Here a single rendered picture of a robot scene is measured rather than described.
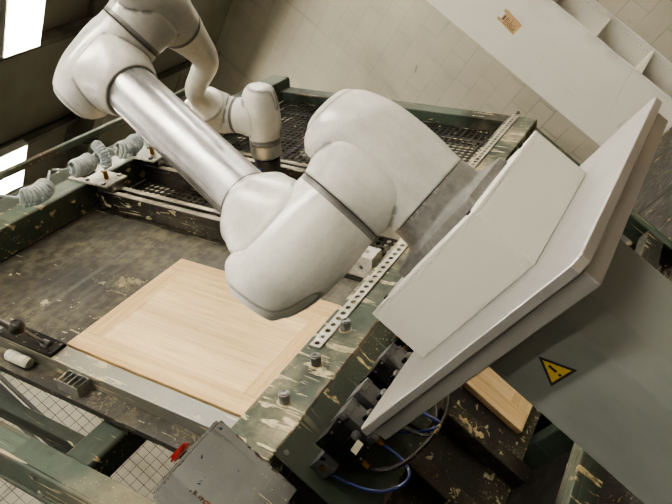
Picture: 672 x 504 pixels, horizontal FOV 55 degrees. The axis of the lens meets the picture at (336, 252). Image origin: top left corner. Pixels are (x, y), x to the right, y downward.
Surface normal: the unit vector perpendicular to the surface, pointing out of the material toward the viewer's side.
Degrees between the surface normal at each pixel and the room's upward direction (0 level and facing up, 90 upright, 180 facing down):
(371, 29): 90
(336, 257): 130
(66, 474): 56
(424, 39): 90
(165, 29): 160
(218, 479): 90
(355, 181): 91
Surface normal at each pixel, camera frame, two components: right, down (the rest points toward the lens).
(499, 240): -0.51, 0.51
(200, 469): 0.45, -0.57
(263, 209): -0.36, -0.34
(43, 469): -0.05, -0.85
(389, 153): -0.09, 0.04
